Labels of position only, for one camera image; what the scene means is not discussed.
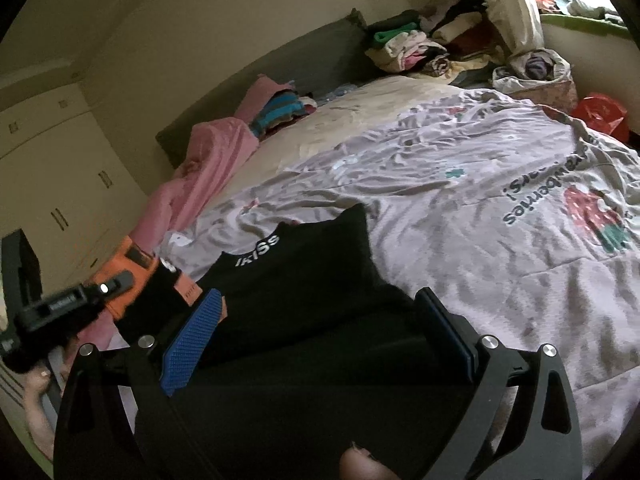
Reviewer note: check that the cluttered green window sill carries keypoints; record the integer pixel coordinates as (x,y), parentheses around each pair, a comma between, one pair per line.
(580,16)

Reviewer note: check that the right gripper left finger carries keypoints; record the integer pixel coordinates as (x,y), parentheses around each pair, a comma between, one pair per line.
(117,419)

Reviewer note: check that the pink blanket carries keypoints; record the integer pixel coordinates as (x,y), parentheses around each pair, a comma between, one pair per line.
(216,151)

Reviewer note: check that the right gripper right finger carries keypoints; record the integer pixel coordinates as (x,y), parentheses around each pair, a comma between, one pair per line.
(519,420)

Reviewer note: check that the lilac strawberry print duvet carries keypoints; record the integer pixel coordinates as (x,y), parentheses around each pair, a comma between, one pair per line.
(521,218)

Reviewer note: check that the cream curtain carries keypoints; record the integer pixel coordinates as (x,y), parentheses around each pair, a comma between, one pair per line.
(518,22)

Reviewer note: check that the person's right hand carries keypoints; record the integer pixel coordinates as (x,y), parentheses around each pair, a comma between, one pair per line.
(358,464)

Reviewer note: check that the black IKISS sweater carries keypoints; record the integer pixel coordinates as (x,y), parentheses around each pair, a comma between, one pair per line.
(313,352)

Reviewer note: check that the red plastic bag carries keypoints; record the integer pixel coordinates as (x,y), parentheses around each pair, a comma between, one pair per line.
(604,114)

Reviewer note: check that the basket of clothes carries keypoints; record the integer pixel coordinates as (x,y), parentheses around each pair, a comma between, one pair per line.
(541,76)

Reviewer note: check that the dark grey headboard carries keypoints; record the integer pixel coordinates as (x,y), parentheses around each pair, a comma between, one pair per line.
(315,63)

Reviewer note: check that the cream bed sheet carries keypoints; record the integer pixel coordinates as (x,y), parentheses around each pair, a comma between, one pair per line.
(369,106)

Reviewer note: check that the cream wardrobe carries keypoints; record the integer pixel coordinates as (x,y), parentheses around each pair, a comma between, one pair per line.
(63,185)

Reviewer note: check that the striped folded clothes stack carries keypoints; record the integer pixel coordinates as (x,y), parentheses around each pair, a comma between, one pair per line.
(282,109)

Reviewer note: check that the mixed folded clothes pile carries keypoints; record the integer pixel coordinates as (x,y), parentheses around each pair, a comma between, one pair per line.
(436,40)

